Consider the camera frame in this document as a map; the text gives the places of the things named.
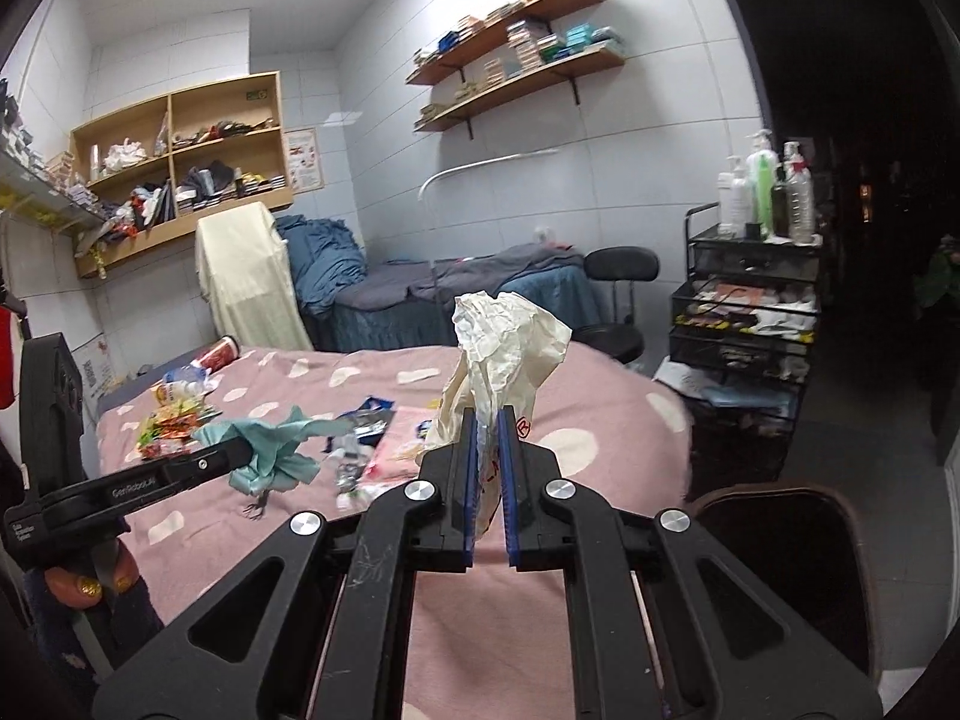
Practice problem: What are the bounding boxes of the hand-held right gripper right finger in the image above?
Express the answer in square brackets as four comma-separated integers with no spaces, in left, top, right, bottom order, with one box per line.
[495,405,886,720]

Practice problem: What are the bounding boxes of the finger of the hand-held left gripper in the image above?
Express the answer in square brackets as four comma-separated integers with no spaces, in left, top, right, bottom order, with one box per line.
[75,437,256,522]

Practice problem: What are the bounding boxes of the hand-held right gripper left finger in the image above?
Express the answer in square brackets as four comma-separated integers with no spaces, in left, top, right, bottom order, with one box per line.
[90,405,481,720]

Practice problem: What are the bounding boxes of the teal cloth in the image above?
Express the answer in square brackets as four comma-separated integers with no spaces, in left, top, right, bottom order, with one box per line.
[191,405,353,496]

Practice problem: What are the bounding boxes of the cream plastic bag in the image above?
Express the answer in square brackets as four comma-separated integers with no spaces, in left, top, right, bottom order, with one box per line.
[416,291,575,541]

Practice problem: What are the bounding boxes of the black trash bin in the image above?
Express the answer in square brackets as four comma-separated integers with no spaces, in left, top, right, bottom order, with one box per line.
[688,484,884,680]

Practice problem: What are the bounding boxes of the person's left hand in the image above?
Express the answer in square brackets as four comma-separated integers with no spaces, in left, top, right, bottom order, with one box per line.
[41,551,143,608]

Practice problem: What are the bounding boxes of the orange snack packet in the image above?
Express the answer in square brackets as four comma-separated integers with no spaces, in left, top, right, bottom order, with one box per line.
[139,420,202,452]

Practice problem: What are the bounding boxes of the yellow green snack packet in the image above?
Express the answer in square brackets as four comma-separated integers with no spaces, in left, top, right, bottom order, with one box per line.
[154,399,220,430]

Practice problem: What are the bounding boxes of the pink flat packet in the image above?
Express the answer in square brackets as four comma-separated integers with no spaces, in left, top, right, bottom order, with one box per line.
[360,405,441,486]

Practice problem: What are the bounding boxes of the blue label plastic bottle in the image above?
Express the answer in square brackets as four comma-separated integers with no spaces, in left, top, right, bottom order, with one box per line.
[165,364,220,392]

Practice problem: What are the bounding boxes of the pink spotted blanket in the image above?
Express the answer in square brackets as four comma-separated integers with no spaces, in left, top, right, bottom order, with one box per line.
[94,345,695,720]

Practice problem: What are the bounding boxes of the dark blue snack packet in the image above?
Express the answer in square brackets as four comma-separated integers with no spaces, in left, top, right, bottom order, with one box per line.
[334,397,396,445]

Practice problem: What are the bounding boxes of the crumpled clear wrapper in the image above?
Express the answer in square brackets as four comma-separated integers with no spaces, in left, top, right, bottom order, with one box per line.
[326,446,377,512]

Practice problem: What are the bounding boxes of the red cylindrical cup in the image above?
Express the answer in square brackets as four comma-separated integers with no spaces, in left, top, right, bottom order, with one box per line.
[196,337,241,374]

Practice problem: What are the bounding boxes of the blue massage bed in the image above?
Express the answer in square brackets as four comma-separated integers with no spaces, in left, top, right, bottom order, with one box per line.
[300,244,610,355]

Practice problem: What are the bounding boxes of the grey blanket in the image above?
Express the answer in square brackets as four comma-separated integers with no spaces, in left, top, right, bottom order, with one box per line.
[334,244,586,310]

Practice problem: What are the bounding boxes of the cream towel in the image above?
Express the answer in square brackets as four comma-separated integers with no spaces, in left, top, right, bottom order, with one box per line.
[195,202,312,352]

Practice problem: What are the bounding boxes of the black round stool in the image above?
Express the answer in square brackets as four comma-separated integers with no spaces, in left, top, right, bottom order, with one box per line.
[574,246,661,370]

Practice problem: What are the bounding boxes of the pile of blue bedding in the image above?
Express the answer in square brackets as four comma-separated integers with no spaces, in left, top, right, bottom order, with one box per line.
[274,214,368,316]

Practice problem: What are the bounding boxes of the black metal trolley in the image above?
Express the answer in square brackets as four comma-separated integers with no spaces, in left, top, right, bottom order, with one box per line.
[666,202,826,482]

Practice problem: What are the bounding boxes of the white curved pole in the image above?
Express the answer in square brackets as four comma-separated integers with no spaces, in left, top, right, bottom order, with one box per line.
[418,148,560,200]

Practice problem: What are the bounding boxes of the white pump bottle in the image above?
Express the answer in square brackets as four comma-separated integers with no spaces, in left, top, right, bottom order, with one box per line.
[716,156,754,238]

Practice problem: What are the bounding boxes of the dark pump bottle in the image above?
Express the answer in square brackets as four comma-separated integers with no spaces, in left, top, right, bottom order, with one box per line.
[769,169,793,238]

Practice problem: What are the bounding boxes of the green pump bottle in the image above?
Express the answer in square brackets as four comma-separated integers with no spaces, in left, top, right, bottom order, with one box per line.
[748,130,782,232]

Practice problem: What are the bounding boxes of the green plant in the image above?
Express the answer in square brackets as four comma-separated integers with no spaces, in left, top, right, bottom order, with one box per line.
[913,236,960,310]

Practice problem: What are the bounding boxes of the metal wall rack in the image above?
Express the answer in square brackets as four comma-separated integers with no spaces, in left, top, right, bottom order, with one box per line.
[0,75,113,245]

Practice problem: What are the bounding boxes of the wooden wall cabinet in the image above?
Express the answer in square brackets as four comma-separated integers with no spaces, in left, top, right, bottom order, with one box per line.
[69,71,295,278]

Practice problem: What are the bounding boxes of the wall poster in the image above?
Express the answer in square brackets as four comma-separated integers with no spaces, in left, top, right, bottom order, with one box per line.
[283,127,325,194]

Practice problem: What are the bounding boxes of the wooden wall shelf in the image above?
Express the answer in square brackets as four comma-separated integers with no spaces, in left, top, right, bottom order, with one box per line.
[405,0,605,87]
[414,43,627,142]

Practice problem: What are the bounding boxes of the wall shelves with boxes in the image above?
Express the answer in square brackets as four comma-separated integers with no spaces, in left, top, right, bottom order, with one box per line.
[412,0,625,128]

